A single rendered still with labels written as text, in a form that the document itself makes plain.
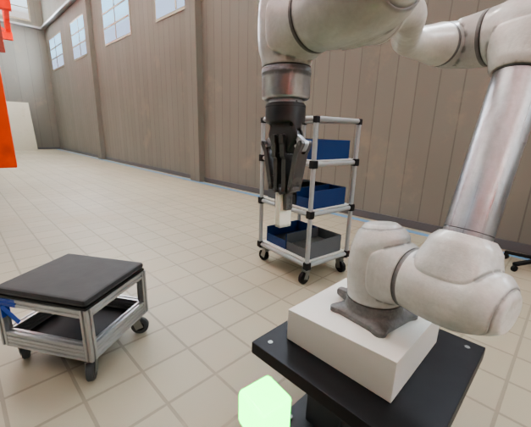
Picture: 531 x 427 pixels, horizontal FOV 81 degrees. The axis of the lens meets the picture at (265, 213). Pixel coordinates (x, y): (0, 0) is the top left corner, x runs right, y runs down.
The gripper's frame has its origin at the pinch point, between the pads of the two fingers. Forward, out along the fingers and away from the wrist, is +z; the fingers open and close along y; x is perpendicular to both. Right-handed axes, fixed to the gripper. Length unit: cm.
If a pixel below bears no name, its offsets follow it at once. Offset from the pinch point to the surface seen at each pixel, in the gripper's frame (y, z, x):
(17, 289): 87, 39, 52
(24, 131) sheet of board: 1436, -54, 94
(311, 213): 79, 25, -83
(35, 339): 83, 58, 49
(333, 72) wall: 219, -94, -240
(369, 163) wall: 168, 5, -251
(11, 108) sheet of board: 1450, -136, 123
